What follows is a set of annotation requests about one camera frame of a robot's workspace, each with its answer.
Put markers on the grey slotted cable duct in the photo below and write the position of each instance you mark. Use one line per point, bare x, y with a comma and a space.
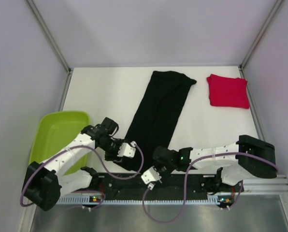
94, 200

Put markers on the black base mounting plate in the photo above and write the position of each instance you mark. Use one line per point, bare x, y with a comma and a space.
172, 188

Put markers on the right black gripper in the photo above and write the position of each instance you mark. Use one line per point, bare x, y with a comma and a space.
157, 166

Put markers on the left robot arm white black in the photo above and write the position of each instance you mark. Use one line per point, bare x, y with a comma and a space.
47, 181

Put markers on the aluminium frame post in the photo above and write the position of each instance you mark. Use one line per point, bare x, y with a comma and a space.
48, 35
278, 4

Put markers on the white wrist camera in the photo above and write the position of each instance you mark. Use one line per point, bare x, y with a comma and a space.
150, 177
127, 150

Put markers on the lime green plastic bin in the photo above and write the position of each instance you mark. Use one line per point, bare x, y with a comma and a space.
55, 131

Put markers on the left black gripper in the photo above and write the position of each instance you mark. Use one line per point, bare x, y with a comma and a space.
113, 157

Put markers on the black t shirt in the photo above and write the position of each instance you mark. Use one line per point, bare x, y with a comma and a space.
155, 120

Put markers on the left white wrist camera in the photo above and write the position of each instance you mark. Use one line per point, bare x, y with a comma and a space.
127, 150

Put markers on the left aluminium frame post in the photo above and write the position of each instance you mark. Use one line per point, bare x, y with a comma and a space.
48, 35

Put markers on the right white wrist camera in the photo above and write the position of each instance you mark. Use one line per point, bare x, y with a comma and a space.
150, 177

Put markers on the folded red t shirt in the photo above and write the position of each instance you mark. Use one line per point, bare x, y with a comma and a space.
227, 92

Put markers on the right aluminium frame post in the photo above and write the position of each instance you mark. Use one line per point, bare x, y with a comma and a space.
278, 4

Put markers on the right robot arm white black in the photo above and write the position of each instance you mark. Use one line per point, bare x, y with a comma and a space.
248, 157

